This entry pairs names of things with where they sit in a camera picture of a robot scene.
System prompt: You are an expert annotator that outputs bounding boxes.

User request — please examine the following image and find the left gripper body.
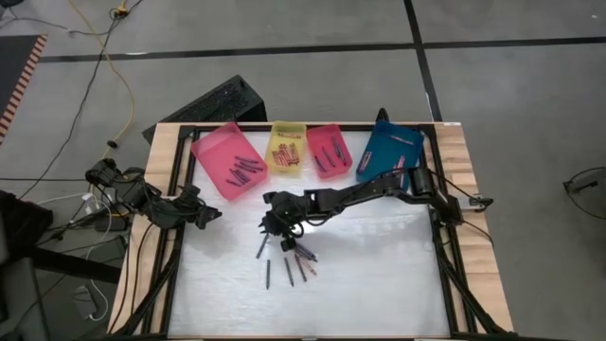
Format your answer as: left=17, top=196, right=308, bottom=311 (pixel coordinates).
left=168, top=183, right=209, bottom=229

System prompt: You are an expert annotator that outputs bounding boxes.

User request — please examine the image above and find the black aluminium table frame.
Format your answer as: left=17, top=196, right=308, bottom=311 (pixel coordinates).
left=106, top=123, right=512, bottom=341

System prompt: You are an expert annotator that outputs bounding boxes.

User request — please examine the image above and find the large pink plastic bin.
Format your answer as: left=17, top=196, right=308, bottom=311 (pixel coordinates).
left=190, top=121, right=269, bottom=203

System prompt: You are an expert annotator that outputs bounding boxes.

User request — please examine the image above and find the white power adapter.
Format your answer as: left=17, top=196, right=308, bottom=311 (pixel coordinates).
left=80, top=191, right=113, bottom=228

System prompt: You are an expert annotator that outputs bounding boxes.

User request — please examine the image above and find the blue plastic bin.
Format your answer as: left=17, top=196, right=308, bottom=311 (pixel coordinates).
left=355, top=119, right=426, bottom=190

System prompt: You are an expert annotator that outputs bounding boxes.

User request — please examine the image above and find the yellow plastic bin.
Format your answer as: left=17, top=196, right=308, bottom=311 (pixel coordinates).
left=264, top=120, right=308, bottom=177

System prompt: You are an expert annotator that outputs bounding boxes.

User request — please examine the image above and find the striped floor mat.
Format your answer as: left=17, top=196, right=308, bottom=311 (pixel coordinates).
left=0, top=33, right=49, bottom=146

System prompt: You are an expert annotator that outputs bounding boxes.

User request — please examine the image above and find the black floor cable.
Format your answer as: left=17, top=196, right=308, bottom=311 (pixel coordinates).
left=0, top=0, right=143, bottom=200

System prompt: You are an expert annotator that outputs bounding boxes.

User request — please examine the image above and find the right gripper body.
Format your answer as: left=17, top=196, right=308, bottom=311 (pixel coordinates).
left=262, top=188, right=316, bottom=238

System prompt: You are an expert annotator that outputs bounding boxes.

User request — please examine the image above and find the small red plastic bin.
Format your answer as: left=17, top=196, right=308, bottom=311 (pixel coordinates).
left=306, top=123, right=354, bottom=180

